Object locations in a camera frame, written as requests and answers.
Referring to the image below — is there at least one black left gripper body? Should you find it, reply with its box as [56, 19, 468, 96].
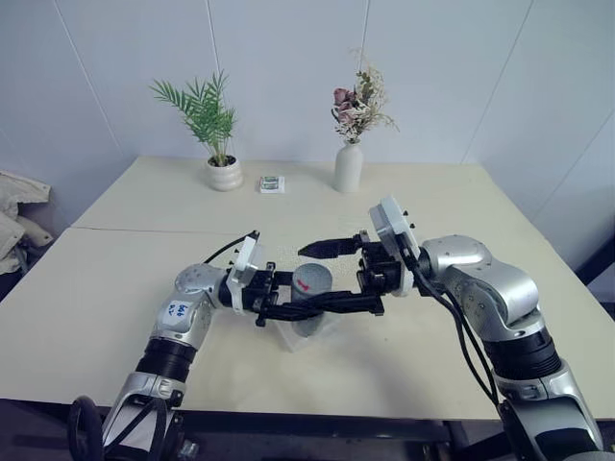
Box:
[241, 270, 283, 314]

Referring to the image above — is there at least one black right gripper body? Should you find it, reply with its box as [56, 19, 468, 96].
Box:
[356, 231, 404, 300]

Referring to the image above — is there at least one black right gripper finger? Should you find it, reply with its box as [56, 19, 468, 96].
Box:
[307, 290, 386, 318]
[297, 230, 372, 260]

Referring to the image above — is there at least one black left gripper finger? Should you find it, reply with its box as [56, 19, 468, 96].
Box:
[255, 301, 325, 328]
[264, 261, 294, 290]

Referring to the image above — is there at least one grey jar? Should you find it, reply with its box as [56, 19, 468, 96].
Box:
[290, 300, 326, 340]

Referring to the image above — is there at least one grey jar lid red mark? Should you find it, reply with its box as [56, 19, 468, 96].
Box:
[289, 262, 334, 307]

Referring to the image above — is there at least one white ceramic vase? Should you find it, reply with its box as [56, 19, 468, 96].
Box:
[333, 142, 363, 194]

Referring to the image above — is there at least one white handwritten label sticker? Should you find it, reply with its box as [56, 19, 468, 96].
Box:
[164, 300, 189, 323]

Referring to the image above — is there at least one small white printed card pack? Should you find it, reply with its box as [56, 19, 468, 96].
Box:
[257, 175, 288, 195]

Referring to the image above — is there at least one green palm in white pot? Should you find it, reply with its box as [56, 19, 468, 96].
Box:
[149, 70, 244, 193]

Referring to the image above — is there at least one dried flower bouquet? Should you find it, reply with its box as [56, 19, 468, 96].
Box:
[330, 46, 401, 145]

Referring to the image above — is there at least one beige jacket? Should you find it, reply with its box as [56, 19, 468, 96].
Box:
[0, 170, 53, 277]

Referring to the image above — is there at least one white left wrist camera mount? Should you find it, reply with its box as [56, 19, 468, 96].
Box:
[225, 234, 266, 314]

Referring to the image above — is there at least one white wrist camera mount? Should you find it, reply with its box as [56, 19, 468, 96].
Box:
[225, 234, 266, 314]
[367, 194, 423, 298]

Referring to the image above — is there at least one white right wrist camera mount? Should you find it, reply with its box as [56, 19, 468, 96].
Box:
[367, 194, 423, 298]

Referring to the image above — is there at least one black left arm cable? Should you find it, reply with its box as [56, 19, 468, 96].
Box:
[201, 230, 263, 266]

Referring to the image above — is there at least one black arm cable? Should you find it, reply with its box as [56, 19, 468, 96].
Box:
[401, 247, 510, 424]
[201, 230, 263, 266]

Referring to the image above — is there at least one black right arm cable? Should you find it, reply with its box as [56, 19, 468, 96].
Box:
[401, 247, 510, 424]

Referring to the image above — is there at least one black table frame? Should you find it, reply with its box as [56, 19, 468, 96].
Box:
[0, 397, 505, 461]

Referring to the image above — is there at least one thick black hose loop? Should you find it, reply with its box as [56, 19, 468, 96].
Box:
[66, 394, 106, 461]

